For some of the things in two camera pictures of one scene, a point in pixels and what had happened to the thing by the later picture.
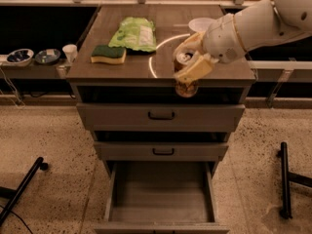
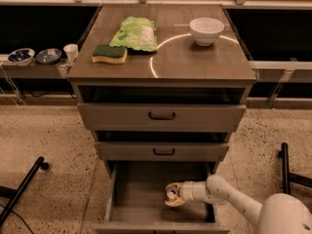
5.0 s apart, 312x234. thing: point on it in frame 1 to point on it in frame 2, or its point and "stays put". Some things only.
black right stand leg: [287, 177] stays put
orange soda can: [185, 89] to [172, 193]
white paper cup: [70, 51] stays put
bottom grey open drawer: [160, 197] stays put
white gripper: [221, 39] to [187, 191]
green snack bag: [136, 33] stays put
